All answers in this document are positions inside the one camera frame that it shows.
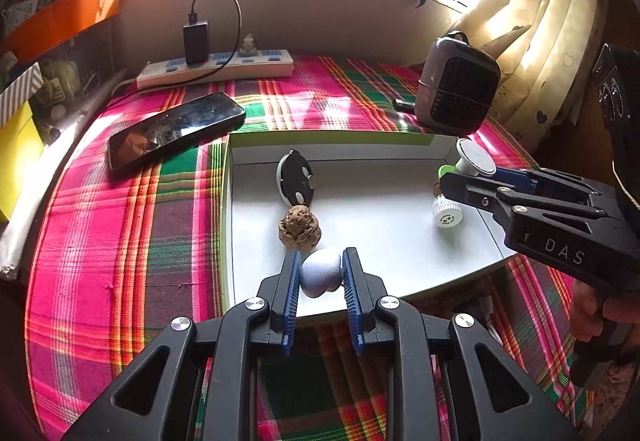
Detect pale grey ball-shaped gadget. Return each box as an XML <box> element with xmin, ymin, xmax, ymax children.
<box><xmin>300</xmin><ymin>248</ymin><xmax>346</xmax><ymax>299</ymax></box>

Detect white power strip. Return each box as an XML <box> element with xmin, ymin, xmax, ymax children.
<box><xmin>136</xmin><ymin>48</ymin><xmax>295</xmax><ymax>91</ymax></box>

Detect green white spool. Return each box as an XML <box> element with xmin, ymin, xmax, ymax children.
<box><xmin>436</xmin><ymin>138</ymin><xmax>497</xmax><ymax>182</ymax></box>

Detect striped box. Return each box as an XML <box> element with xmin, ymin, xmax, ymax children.
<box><xmin>0</xmin><ymin>61</ymin><xmax>43</xmax><ymax>127</ymax></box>

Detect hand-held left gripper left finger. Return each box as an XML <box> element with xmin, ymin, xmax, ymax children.
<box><xmin>62</xmin><ymin>249</ymin><xmax>304</xmax><ymax>441</ymax></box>

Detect grey black fan heater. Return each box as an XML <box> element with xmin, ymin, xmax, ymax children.
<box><xmin>414</xmin><ymin>31</ymin><xmax>502</xmax><ymax>134</ymax></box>

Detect cream heart print curtain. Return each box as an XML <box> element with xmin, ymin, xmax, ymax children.
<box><xmin>457</xmin><ymin>0</ymin><xmax>626</xmax><ymax>157</ymax></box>

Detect person's right hand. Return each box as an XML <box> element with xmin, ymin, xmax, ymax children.
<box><xmin>570</xmin><ymin>278</ymin><xmax>613</xmax><ymax>344</ymax></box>

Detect black white round gadget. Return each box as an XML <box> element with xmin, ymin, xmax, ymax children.
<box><xmin>276</xmin><ymin>150</ymin><xmax>316</xmax><ymax>208</ymax></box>

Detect clear storage box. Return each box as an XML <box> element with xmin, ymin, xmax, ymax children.
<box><xmin>35</xmin><ymin>26</ymin><xmax>123</xmax><ymax>122</ymax></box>

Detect black charger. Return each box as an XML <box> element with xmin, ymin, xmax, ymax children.
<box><xmin>182</xmin><ymin>11</ymin><xmax>211</xmax><ymax>67</ymax></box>

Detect black smartphone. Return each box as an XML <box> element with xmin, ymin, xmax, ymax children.
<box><xmin>107</xmin><ymin>92</ymin><xmax>247</xmax><ymax>172</ymax></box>

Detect yellow box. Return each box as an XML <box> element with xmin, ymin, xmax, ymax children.
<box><xmin>0</xmin><ymin>101</ymin><xmax>46</xmax><ymax>222</ymax></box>

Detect white cardboard tray green sides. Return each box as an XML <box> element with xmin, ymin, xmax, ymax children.
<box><xmin>220</xmin><ymin>131</ymin><xmax>523</xmax><ymax>327</ymax></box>

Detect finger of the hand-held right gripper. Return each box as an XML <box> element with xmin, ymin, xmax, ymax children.
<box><xmin>439</xmin><ymin>171</ymin><xmax>608</xmax><ymax>227</ymax></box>
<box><xmin>492</xmin><ymin>167</ymin><xmax>606</xmax><ymax>202</ymax></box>

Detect black charger cable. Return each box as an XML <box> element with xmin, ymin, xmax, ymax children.
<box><xmin>187</xmin><ymin>0</ymin><xmax>243</xmax><ymax>84</ymax></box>

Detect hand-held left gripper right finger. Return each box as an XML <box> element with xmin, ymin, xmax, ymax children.
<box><xmin>341</xmin><ymin>246</ymin><xmax>583</xmax><ymax>441</ymax></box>

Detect pink green plaid cloth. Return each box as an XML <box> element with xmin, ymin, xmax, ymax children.
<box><xmin>25</xmin><ymin>54</ymin><xmax>601</xmax><ymax>441</ymax></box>

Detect white ridged round cap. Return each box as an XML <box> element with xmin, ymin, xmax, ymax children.
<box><xmin>431</xmin><ymin>195</ymin><xmax>463</xmax><ymax>229</ymax></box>

